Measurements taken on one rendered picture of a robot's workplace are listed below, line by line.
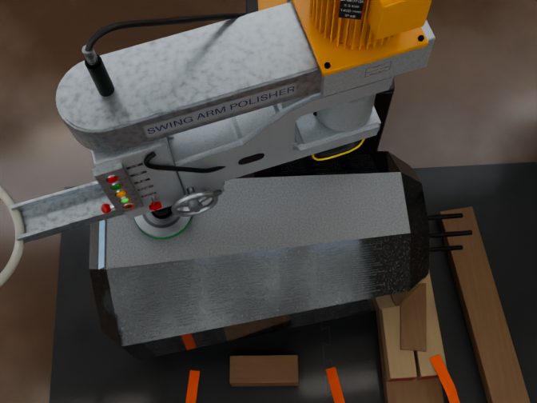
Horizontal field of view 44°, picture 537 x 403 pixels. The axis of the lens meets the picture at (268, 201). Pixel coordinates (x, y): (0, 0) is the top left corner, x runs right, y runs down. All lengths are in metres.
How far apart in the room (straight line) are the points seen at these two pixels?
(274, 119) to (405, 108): 1.83
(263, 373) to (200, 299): 0.64
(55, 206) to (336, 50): 1.10
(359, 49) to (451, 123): 2.00
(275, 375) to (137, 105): 1.65
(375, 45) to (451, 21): 2.29
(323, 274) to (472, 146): 1.41
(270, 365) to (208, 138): 1.35
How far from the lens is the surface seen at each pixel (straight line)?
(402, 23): 1.58
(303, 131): 2.14
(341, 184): 2.52
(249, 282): 2.49
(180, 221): 2.43
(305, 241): 2.44
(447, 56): 3.88
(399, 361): 3.00
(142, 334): 2.62
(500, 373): 3.21
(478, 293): 3.26
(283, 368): 3.03
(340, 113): 2.03
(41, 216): 2.34
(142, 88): 1.72
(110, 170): 1.84
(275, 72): 1.71
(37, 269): 3.47
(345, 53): 1.72
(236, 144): 1.96
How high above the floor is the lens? 3.13
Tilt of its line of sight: 68 degrees down
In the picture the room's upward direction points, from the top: 4 degrees counter-clockwise
